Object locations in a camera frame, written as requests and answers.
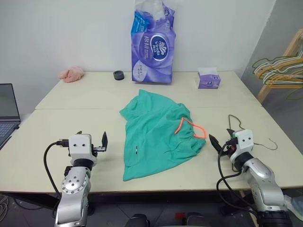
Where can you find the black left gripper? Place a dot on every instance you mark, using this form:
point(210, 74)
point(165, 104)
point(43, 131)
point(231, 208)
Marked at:
point(99, 149)

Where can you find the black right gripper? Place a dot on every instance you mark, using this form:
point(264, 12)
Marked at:
point(230, 147)

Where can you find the teal green shorts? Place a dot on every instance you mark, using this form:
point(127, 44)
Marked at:
point(151, 137)

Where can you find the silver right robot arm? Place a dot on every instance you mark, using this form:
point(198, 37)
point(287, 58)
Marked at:
point(262, 179)

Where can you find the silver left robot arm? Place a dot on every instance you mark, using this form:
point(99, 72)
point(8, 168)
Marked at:
point(73, 186)

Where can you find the small purple tissue box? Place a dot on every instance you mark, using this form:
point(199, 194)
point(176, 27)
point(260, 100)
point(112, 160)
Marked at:
point(208, 81)

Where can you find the pink cloth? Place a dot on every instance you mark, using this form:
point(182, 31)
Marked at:
point(71, 74)

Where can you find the dark rounded shape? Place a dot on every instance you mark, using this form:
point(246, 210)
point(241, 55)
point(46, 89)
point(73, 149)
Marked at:
point(196, 220)
point(139, 221)

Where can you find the small red object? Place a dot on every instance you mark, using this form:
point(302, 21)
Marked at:
point(180, 215)

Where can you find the grey laptop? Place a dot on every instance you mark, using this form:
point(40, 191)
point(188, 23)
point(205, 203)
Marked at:
point(8, 104)

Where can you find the purple tissue multipack bag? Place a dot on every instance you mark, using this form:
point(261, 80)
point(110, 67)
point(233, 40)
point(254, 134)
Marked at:
point(154, 54)

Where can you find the wooden clothes rack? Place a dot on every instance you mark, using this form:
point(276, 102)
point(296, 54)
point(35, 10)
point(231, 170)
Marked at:
point(290, 46)

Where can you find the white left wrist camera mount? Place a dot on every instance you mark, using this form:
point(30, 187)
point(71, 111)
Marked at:
point(79, 146)

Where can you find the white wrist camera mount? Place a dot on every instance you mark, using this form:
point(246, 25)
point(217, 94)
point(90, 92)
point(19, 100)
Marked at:
point(79, 146)
point(245, 139)

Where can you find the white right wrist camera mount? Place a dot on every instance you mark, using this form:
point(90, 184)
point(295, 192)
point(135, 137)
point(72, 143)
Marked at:
point(245, 139)

